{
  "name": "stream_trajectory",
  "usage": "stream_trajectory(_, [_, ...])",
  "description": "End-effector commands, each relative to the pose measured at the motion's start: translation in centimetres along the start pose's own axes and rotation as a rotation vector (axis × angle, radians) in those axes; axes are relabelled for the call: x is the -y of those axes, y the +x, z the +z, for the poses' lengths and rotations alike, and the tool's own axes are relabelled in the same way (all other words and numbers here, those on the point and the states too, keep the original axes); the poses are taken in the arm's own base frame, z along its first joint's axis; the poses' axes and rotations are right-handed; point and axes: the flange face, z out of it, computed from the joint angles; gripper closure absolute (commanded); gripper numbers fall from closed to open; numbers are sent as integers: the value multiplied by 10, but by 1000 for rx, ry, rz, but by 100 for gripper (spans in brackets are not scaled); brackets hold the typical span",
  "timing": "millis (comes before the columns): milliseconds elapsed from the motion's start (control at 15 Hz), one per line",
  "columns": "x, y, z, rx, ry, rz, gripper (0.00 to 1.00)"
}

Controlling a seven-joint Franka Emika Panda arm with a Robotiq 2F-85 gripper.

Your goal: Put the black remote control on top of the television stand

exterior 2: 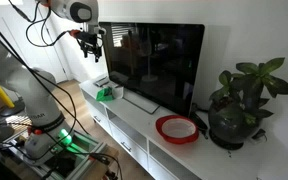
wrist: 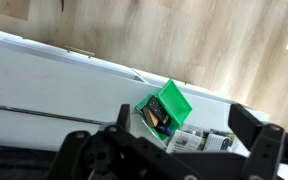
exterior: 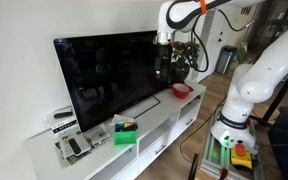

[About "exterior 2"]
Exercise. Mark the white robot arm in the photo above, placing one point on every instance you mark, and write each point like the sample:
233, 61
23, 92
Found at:
50, 132

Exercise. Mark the black flat screen television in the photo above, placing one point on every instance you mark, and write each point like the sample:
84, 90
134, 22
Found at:
157, 61

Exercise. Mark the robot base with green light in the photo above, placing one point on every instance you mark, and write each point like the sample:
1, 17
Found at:
77, 157

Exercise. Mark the white television stand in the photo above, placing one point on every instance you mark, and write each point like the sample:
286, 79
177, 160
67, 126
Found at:
201, 159

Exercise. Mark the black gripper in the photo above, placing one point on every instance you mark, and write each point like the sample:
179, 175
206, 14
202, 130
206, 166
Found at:
88, 44

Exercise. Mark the green plastic box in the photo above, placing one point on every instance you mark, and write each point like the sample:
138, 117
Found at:
104, 94

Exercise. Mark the dark potted plant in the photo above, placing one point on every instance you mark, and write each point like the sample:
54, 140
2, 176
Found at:
236, 111

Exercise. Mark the black device behind bowl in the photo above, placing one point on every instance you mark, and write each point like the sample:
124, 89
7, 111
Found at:
198, 121

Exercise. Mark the yellow pole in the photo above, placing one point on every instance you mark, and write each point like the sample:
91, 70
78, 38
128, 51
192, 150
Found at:
5, 98

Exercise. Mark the grey remote control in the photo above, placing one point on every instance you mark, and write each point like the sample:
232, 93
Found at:
101, 82

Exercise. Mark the red rimmed white bowl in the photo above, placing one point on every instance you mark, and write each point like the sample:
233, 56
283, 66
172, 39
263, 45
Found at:
177, 129

